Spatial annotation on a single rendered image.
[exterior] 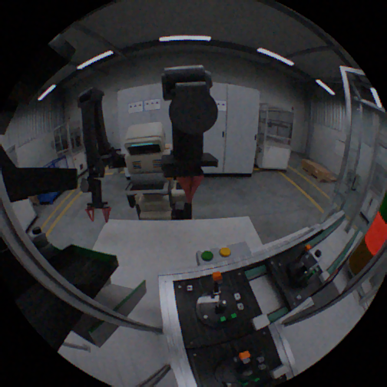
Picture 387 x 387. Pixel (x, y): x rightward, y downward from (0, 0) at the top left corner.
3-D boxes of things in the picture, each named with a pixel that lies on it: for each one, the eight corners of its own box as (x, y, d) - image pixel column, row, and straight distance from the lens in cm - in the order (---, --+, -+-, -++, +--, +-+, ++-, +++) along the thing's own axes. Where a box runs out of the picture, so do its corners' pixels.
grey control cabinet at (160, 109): (154, 171, 393) (150, 89, 376) (189, 170, 383) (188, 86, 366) (150, 180, 345) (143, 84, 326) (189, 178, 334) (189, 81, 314)
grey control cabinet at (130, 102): (132, 172, 412) (125, 94, 397) (159, 170, 390) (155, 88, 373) (126, 180, 367) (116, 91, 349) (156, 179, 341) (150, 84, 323)
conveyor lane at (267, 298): (176, 293, 57) (173, 285, 48) (316, 241, 99) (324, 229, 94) (190, 356, 55) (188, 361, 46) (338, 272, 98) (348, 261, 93)
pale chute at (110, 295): (110, 283, 51) (108, 272, 50) (147, 292, 46) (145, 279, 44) (51, 313, 35) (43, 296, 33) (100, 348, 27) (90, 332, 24)
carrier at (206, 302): (173, 284, 49) (167, 267, 38) (241, 270, 53) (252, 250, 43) (185, 348, 46) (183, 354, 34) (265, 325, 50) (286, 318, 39)
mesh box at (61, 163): (60, 184, 580) (53, 159, 564) (74, 183, 511) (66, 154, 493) (39, 204, 520) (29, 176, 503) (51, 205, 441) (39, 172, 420)
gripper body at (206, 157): (219, 170, 26) (220, 130, 24) (161, 174, 24) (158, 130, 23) (209, 160, 32) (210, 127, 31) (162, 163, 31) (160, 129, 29)
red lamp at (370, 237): (362, 241, 27) (378, 214, 26) (366, 231, 32) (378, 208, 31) (375, 259, 28) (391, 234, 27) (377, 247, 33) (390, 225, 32)
